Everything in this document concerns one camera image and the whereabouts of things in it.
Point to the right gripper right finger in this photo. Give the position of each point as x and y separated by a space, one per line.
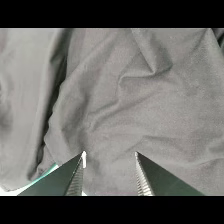
156 181

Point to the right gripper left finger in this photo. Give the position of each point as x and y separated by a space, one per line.
63 182

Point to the grey shirt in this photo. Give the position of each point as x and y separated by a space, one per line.
133 100

